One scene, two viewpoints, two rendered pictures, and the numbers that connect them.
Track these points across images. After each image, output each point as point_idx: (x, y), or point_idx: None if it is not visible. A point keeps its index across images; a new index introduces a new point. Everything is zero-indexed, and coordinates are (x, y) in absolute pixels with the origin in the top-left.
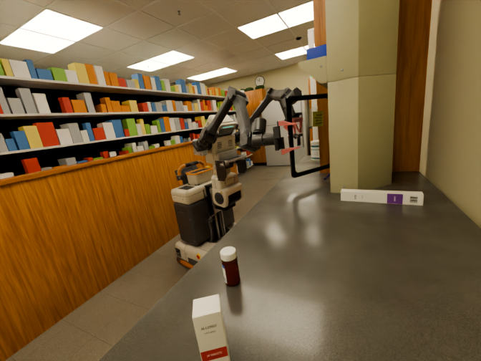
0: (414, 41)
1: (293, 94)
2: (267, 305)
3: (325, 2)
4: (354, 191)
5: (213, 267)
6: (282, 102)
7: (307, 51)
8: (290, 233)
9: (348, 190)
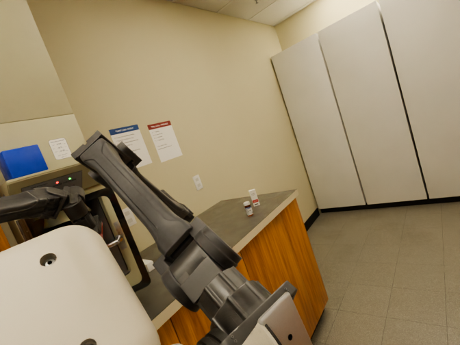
0: None
1: (84, 192)
2: (241, 213)
3: (75, 118)
4: (146, 260)
5: (258, 216)
6: (83, 201)
7: (39, 148)
8: None
9: (148, 261)
